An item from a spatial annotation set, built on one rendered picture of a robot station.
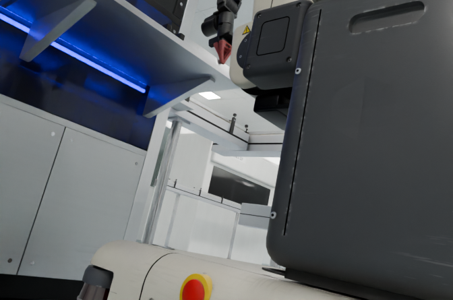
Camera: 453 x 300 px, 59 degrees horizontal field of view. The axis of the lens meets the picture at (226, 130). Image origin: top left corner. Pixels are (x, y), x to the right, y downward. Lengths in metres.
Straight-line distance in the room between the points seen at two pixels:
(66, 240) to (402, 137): 1.24
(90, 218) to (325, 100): 1.15
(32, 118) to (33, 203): 0.27
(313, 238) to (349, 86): 0.19
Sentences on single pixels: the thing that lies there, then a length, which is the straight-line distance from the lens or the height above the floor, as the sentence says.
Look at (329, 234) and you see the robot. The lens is 0.49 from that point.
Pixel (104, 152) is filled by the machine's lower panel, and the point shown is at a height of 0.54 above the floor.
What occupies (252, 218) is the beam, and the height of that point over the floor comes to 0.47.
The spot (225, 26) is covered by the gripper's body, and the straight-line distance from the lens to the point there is 1.49.
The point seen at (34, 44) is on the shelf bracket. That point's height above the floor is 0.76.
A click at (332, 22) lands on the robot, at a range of 0.60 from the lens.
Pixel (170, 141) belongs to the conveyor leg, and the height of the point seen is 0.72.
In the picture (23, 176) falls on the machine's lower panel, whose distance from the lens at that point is 1.43.
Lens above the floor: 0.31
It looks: 16 degrees up
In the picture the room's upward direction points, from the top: 12 degrees clockwise
